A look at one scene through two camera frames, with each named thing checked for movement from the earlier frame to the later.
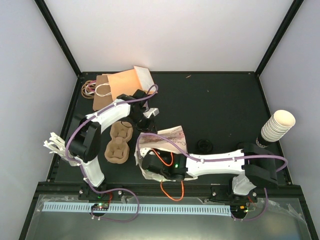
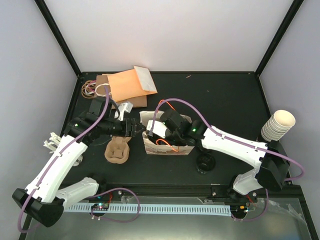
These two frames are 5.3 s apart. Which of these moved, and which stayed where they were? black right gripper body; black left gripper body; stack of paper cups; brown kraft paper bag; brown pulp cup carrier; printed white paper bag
Moved: black right gripper body; printed white paper bag; black left gripper body
Stayed: brown pulp cup carrier; brown kraft paper bag; stack of paper cups
